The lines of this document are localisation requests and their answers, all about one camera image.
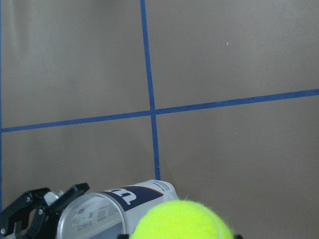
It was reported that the clear tennis ball can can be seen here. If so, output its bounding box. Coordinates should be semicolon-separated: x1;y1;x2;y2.
56;180;178;239

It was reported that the tennis ball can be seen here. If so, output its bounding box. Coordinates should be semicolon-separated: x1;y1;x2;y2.
130;200;235;239

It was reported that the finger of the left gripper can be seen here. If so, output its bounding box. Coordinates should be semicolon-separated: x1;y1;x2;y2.
0;183;90;239

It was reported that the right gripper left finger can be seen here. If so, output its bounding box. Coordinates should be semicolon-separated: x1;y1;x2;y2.
117;234;130;239

